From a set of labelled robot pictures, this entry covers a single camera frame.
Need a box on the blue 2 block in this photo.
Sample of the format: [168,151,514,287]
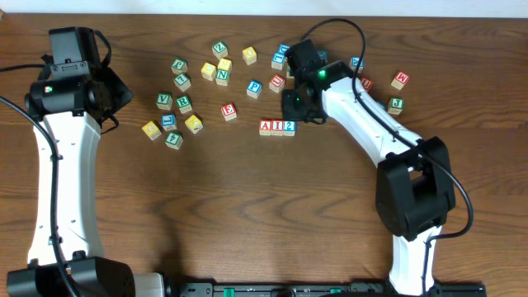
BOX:
[283,120,297,136]

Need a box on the red I block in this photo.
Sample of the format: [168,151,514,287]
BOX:
[271,120,284,136]

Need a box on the red A block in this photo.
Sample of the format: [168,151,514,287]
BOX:
[259,119,272,136]

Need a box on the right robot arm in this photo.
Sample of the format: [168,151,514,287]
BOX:
[282,59,455,296]

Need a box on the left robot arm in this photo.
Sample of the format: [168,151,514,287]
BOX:
[7,62,172,296]

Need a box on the green B block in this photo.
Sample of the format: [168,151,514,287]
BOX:
[286,65,295,78]

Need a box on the blue D block right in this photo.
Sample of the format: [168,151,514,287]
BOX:
[318,50,328,63]

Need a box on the blue d block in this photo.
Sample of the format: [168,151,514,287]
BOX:
[318,50,328,63]
[277,44,290,54]

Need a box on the blue P block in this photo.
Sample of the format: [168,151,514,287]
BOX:
[247,80,262,99]

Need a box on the yellow block far left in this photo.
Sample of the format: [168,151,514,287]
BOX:
[142,121,162,140]

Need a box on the green V block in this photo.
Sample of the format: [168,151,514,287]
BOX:
[156,92,172,111]

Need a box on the blue D block upper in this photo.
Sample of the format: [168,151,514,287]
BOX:
[277,44,290,54]

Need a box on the blue X block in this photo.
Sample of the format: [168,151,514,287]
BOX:
[350,56,365,73]

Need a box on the red U block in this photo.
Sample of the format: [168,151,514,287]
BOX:
[361,78,374,92]

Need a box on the blue L block lower left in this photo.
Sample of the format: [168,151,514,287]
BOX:
[161,114,177,131]

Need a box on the yellow block top centre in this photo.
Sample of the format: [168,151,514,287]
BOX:
[243,46,257,65]

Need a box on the green 7 block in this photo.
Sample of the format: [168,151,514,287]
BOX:
[173,73,191,92]

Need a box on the red E block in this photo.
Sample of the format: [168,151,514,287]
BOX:
[221,103,237,121]

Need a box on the green R block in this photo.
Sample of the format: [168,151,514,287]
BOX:
[176,96,192,114]

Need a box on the green 4 block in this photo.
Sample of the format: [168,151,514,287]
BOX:
[165,132,183,149]

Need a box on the green N block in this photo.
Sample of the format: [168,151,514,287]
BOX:
[215,69,230,86]

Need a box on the yellow block above N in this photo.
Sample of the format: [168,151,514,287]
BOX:
[218,58,233,73]

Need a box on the green J block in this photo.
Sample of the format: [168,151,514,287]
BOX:
[387,97,404,116]

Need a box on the yellow block lower middle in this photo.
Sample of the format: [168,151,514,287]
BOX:
[185,115,203,134]

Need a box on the red M block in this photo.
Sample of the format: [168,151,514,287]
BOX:
[391,71,409,90]

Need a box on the green Z block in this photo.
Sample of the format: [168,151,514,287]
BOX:
[212,41,229,59]

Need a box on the yellow block left of N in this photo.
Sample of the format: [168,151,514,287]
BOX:
[200,63,217,81]

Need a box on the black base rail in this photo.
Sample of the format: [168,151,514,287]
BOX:
[179,281,487,297]

